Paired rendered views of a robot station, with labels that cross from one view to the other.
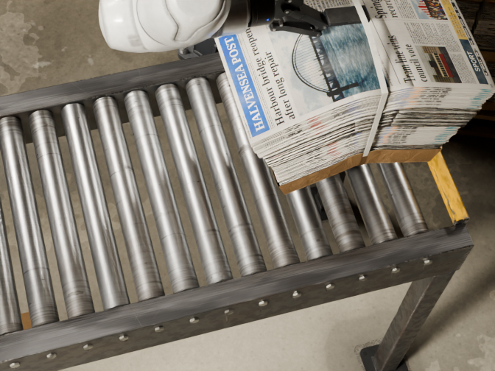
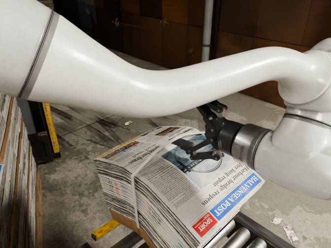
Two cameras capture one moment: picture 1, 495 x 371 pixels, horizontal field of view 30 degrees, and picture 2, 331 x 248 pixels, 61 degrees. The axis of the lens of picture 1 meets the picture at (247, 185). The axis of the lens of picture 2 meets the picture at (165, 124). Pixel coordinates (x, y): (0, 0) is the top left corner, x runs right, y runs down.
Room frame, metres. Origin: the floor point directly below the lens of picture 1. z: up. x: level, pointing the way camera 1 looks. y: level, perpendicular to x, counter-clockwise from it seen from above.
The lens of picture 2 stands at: (1.24, 0.43, 1.64)
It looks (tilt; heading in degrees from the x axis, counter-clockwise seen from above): 30 degrees down; 246
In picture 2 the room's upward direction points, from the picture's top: straight up
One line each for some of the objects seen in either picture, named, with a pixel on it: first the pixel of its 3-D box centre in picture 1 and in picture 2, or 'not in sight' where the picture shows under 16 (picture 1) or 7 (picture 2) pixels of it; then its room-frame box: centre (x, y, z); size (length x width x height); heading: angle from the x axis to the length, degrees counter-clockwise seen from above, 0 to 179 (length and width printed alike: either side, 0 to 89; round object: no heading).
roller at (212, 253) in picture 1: (192, 182); not in sight; (0.85, 0.11, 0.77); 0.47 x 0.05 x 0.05; 20
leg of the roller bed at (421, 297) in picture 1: (408, 320); not in sight; (0.77, -0.40, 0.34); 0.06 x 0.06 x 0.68; 20
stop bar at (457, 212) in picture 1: (422, 128); (141, 204); (1.00, -0.34, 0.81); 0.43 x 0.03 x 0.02; 20
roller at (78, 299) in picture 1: (60, 212); not in sight; (0.77, 0.35, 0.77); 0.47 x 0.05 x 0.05; 20
